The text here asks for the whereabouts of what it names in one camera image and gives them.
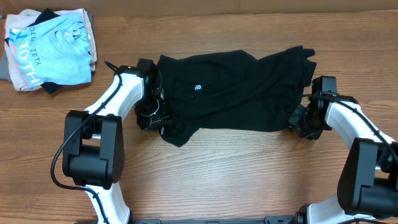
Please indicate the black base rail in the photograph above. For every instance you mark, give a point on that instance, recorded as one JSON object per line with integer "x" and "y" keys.
{"x": 285, "y": 219}

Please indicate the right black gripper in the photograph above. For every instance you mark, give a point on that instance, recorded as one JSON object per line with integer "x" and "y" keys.
{"x": 300, "y": 119}

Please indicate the light blue printed t-shirt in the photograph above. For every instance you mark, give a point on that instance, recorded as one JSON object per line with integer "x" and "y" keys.
{"x": 56, "y": 51}

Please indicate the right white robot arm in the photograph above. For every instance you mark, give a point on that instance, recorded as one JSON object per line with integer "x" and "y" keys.
{"x": 367, "y": 188}

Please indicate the black polo shirt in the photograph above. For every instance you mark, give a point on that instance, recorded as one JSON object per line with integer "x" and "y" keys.
{"x": 233, "y": 90}

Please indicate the beige folded garment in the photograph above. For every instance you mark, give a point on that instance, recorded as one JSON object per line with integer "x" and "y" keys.
{"x": 89, "y": 26}

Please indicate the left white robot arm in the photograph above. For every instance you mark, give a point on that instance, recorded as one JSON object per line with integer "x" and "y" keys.
{"x": 93, "y": 147}

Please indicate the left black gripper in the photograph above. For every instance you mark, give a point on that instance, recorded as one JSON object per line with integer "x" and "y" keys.
{"x": 143, "y": 122}

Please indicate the grey folded garment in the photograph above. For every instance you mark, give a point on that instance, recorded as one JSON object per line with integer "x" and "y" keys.
{"x": 4, "y": 68}

